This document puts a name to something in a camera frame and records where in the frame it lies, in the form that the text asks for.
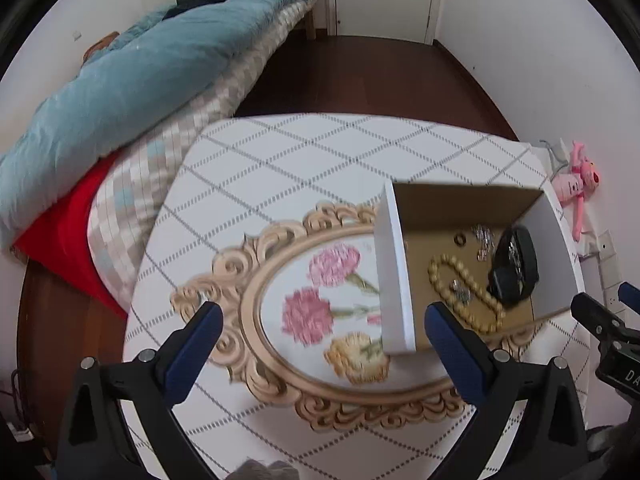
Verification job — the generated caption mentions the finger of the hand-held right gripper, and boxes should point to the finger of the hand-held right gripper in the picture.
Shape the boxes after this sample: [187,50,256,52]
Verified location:
[571,292,626,343]
[617,282,640,313]

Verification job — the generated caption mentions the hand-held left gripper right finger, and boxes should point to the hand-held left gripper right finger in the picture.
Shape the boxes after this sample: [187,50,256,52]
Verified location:
[424,301,588,480]

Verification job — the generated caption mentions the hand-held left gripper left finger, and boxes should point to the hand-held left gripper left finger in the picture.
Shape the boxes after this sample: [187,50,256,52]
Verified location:
[56,301,224,480]

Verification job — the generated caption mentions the white cardboard box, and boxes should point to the white cardboard box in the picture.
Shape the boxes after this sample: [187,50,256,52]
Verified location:
[374,181,573,356]

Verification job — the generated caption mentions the wooden bead bracelet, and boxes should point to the wooden bead bracelet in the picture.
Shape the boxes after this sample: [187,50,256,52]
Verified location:
[427,254,506,335]

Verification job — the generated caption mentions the black smart band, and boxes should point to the black smart band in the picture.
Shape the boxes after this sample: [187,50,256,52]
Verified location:
[487,225,540,309]

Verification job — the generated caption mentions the silver link bracelet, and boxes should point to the silver link bracelet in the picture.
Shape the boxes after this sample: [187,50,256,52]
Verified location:
[472,224,496,262]

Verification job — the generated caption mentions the pink plush toy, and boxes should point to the pink plush toy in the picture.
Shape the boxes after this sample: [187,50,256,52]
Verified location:
[552,140,602,241]

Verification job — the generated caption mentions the red blanket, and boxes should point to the red blanket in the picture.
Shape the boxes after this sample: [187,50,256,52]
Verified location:
[12,157,131,321]

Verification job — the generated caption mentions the checkered bed quilt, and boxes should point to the checkered bed quilt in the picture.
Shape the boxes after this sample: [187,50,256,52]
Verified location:
[87,0,321,313]

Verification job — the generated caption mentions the patterned white tablecloth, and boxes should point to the patterned white tablecloth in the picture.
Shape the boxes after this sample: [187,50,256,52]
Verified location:
[122,112,593,480]

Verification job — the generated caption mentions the light blue blanket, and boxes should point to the light blue blanket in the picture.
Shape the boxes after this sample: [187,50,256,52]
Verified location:
[0,0,331,251]

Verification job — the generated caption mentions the brown object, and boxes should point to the brown object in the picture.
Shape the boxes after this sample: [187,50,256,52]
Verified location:
[82,31,121,63]

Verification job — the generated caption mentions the white wall power strip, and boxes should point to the white wall power strip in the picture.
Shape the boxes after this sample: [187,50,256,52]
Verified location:
[597,230,628,316]

